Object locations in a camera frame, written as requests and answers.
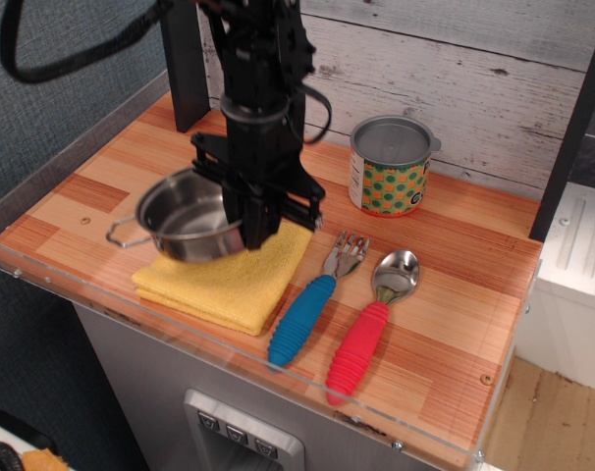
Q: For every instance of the stainless steel pot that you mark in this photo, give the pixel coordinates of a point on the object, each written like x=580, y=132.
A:
x=185, y=219

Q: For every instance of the black and orange object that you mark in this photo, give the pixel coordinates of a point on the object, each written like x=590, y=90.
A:
x=22, y=447

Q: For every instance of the yellow folded cloth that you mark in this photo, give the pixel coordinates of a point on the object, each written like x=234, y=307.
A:
x=238, y=292

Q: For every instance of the clear acrylic table guard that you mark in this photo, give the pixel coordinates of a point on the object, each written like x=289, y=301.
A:
x=440, y=366

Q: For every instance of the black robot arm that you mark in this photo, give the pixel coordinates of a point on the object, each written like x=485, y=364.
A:
x=265, y=56

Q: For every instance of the dark upright post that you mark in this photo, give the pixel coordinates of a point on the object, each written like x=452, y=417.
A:
x=185, y=64
x=575, y=132

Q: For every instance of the dark left upright post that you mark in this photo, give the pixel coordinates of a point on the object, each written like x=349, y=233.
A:
x=185, y=64

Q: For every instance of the grey toy fridge cabinet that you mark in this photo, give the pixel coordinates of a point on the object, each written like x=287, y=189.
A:
x=153, y=381

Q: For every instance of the white toy sink unit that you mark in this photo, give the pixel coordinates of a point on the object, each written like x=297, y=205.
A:
x=556, y=331

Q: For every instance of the red handled spoon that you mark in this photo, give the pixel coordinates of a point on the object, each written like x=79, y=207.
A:
x=395, y=278

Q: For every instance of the blue handled fork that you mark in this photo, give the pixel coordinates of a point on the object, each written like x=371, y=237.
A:
x=296, y=326

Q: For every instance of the dark right upright post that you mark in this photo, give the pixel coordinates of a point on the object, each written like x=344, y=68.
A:
x=575, y=132

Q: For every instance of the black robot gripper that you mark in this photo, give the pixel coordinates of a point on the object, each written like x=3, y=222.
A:
x=263, y=181

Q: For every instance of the silver dispenser button panel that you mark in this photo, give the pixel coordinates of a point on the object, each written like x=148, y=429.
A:
x=238, y=434

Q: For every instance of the colourful can with grey lid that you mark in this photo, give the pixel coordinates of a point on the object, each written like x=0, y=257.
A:
x=389, y=165

